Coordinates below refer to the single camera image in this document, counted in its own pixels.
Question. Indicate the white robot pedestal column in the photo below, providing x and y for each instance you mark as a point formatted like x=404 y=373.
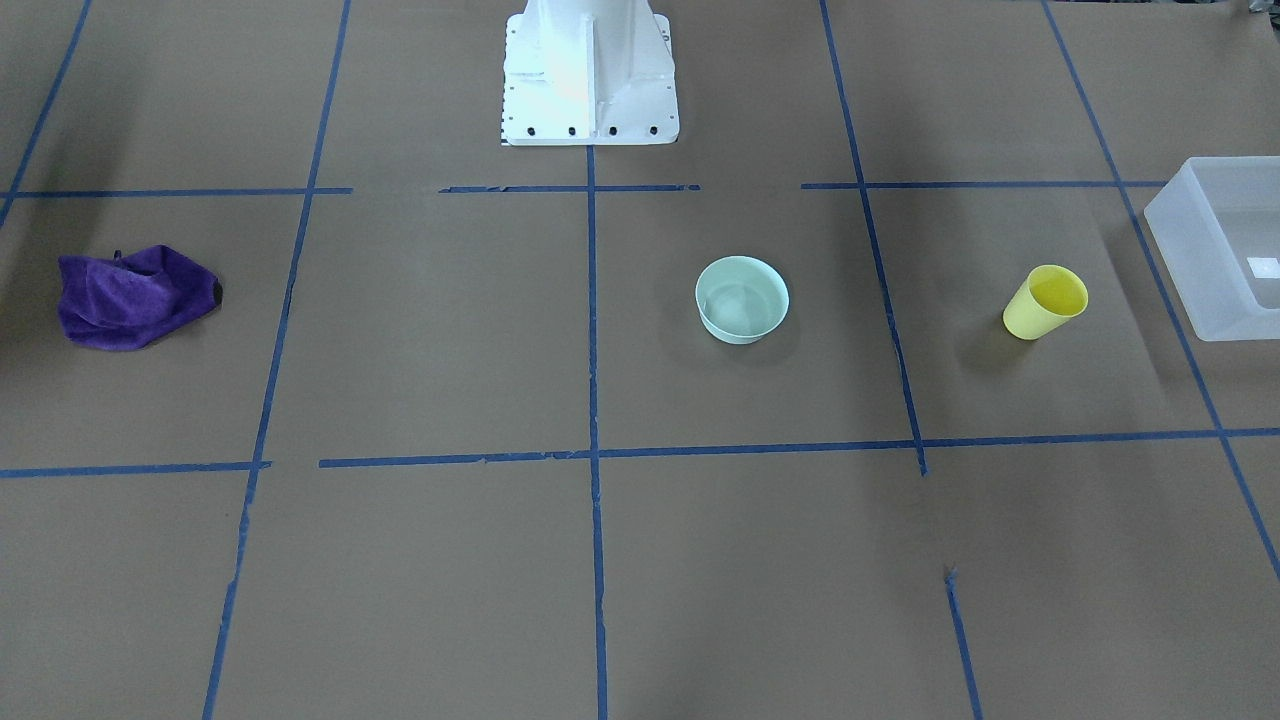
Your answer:
x=589 y=73

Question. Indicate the yellow plastic cup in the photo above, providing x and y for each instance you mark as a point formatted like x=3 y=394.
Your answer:
x=1049 y=297

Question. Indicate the purple crumpled cloth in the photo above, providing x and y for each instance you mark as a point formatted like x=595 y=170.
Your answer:
x=127 y=302

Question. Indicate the translucent plastic storage box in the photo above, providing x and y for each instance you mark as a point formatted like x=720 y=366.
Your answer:
x=1216 y=224

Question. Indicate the mint green bowl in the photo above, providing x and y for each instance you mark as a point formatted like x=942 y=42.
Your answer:
x=740 y=299

